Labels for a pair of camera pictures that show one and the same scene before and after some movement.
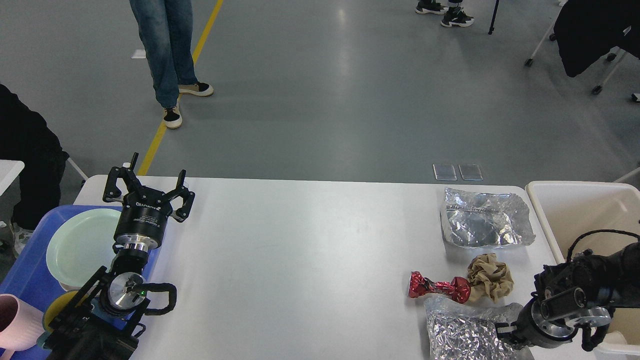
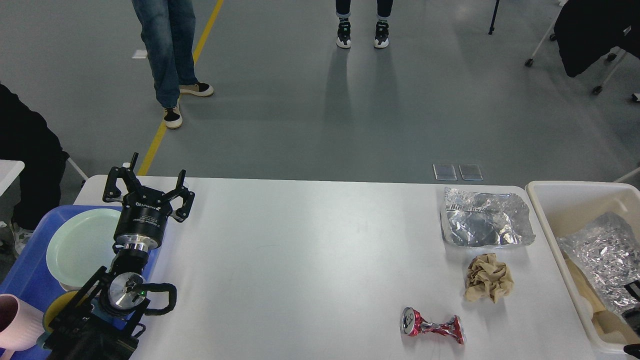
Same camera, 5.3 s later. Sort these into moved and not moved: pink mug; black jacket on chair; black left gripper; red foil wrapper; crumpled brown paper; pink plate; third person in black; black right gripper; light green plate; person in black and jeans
Moved: red foil wrapper; black right gripper
Not moved: black jacket on chair; third person in black; light green plate; black left gripper; person in black and jeans; crumpled brown paper; pink mug; pink plate
